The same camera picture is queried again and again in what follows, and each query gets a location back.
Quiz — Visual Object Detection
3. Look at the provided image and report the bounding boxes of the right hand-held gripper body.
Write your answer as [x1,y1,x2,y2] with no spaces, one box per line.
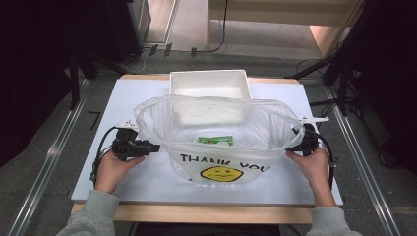
[295,115,330,157]

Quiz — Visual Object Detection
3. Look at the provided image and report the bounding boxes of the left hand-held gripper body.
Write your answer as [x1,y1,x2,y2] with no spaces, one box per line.
[111,119,143,162]

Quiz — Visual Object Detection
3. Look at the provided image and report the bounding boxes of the green snack packet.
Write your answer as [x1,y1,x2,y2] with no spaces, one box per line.
[197,135,234,148]

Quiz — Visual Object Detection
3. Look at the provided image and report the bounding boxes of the translucent plastic bag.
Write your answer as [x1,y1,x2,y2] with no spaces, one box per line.
[133,93,306,188]

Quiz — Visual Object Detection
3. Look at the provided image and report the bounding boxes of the person's left hand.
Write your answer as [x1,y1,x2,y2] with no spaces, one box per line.
[94,149,146,195]

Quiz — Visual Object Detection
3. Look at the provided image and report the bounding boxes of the person's right hand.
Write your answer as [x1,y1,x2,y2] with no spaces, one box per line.
[284,147,330,193]

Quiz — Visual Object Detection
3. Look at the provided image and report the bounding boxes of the black metal stand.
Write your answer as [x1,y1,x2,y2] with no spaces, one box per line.
[68,48,99,111]
[284,48,357,116]

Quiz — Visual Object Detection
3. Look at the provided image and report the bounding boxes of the white plastic box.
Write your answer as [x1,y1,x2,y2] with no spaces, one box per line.
[168,69,253,100]

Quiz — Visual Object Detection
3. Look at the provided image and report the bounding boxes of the black curtain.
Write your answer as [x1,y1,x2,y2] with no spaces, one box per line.
[343,0,417,176]
[0,0,143,169]

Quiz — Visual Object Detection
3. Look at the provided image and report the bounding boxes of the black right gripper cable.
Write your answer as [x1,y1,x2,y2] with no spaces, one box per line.
[311,130,337,192]

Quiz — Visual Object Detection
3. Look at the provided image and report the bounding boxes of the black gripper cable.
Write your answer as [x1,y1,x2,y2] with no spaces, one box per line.
[89,125,120,185]
[311,130,337,192]

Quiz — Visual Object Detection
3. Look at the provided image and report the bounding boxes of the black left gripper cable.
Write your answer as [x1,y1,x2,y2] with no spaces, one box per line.
[89,125,120,185]

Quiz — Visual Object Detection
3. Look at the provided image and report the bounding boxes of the metal floor rail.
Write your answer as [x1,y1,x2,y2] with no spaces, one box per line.
[7,78,90,236]
[329,103,403,236]

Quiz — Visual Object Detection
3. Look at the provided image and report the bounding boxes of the white floor cable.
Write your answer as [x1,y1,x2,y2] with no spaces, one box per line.
[120,48,148,75]

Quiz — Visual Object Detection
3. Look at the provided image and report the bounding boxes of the light wooden frame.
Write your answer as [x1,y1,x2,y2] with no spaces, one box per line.
[206,0,366,59]

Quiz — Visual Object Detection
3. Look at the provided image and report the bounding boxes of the black hanging cable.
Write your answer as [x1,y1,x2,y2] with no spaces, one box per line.
[209,0,230,54]

